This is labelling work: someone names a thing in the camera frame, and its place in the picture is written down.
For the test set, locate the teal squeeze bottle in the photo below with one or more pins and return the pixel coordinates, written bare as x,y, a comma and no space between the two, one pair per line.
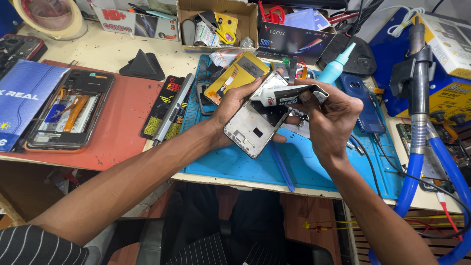
333,68

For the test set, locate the blue silicone repair mat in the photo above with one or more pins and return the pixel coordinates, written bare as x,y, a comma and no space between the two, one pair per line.
305,165

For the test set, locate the grey electric screwdriver pen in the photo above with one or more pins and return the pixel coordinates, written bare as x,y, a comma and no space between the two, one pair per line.
174,108

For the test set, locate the white orange spare part packet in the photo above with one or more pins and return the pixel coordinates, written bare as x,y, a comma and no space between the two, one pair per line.
224,57

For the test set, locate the blue yellow hot air station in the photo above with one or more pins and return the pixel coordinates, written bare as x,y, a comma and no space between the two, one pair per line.
450,99

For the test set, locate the black yellow printed packet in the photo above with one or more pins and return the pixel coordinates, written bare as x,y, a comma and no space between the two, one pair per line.
158,114

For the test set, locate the blue plastic pry tool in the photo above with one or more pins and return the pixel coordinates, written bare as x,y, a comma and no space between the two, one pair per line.
281,165

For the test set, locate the black round base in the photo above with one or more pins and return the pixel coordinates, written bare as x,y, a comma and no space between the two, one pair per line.
362,59

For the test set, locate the black trousers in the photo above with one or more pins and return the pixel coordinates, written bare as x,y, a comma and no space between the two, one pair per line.
228,209

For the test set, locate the black striped shirt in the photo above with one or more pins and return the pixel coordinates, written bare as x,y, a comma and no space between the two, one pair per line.
33,246

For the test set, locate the white yellow printed box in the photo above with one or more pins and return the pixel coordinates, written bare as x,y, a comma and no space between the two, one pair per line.
450,44

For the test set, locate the blue printed flat box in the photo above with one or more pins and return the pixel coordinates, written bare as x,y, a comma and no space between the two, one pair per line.
22,95

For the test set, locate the beige masking tape roll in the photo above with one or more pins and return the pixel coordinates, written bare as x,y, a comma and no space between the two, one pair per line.
70,25

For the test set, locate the yellow backed phone display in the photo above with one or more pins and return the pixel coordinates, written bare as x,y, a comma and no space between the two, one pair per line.
239,71

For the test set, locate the black phone bezel frame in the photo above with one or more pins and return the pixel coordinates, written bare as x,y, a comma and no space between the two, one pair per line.
201,99

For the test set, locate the cardboard box of parts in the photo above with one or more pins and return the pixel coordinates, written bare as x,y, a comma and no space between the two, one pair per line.
252,22

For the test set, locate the opened phone in orange case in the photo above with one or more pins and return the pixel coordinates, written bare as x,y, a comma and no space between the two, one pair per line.
70,110

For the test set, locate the black printed carton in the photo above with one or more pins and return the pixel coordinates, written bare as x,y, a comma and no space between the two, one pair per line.
290,42

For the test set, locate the black triangular phone stand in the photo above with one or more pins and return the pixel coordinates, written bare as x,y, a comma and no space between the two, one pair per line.
142,66

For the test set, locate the black hot air gun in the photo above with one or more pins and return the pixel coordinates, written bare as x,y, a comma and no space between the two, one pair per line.
418,84

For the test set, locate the white red printed box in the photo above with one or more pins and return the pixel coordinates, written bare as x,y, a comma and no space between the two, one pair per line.
125,22

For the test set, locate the opened phone circuit board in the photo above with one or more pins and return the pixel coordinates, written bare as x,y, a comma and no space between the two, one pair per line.
434,169

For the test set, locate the red desk mat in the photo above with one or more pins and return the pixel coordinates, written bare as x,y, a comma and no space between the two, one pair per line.
125,121

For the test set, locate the silver phone frame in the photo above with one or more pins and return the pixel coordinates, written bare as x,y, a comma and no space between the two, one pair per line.
250,128

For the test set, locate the white black glue tube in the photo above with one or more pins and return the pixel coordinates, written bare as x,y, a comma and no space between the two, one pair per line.
283,96

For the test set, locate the silver metal shield plate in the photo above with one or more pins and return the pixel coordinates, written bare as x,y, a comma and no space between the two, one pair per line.
300,128

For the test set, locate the person's right hand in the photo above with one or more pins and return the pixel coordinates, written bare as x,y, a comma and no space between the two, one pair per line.
333,117

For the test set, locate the person's left hand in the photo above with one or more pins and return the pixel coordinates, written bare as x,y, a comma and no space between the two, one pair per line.
230,106

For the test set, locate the dark disassembled phone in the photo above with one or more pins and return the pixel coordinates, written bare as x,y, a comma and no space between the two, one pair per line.
18,49

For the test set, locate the dark blue phone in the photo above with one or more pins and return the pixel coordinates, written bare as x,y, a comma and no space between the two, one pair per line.
364,106

